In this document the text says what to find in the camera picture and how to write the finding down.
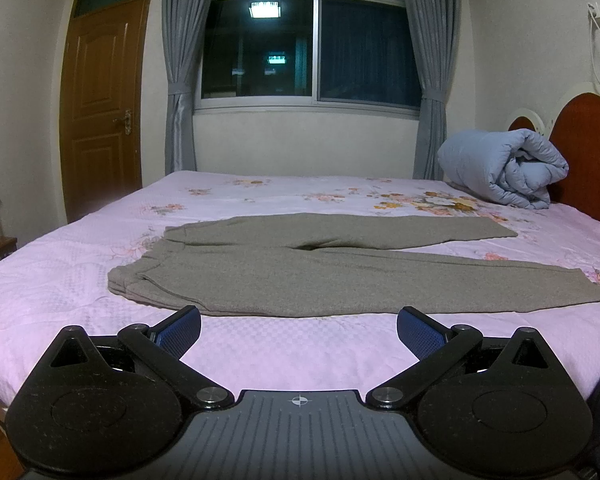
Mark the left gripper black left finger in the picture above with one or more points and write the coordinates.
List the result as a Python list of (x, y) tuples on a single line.
[(104, 406)]

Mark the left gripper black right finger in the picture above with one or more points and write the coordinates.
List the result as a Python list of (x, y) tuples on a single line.
[(495, 408)]

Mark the grey knit pants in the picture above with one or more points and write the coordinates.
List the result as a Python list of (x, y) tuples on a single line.
[(306, 265)]

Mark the rolled light blue duvet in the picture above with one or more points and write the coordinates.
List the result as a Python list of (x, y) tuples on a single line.
[(511, 168)]

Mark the red wooden headboard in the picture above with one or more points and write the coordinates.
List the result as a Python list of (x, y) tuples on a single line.
[(575, 131)]

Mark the brown wooden door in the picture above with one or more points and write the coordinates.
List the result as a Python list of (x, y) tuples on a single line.
[(99, 116)]

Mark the sliding glass window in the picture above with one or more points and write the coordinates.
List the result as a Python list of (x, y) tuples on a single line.
[(324, 53)]

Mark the right grey curtain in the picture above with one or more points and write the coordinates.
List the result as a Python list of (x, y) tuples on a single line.
[(434, 28)]

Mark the grey curtain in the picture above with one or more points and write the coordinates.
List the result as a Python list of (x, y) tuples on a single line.
[(183, 24), (434, 28)]

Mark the left grey curtain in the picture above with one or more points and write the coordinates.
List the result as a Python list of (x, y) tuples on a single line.
[(183, 24)]

